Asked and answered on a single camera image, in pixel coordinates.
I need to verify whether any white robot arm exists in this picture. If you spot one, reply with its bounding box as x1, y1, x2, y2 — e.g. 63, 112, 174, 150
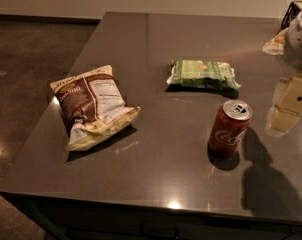
262, 1, 302, 137

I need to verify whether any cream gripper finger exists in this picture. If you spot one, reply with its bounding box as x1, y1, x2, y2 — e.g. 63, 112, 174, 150
265, 107, 299, 137
272, 71, 302, 117

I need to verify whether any black wire basket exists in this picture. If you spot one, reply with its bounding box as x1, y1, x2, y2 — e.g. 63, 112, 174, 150
280, 1, 302, 30

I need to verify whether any green jalapeno chip bag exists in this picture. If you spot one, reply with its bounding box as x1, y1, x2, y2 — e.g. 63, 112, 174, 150
167, 60, 241, 90

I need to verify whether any brown chip bag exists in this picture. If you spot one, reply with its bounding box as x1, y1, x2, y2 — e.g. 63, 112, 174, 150
50, 65, 141, 151

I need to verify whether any cream snack bag in background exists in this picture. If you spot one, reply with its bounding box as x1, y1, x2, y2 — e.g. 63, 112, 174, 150
262, 28, 288, 56

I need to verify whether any red cola can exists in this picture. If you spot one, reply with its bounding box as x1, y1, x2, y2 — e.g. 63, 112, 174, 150
208, 100, 253, 158

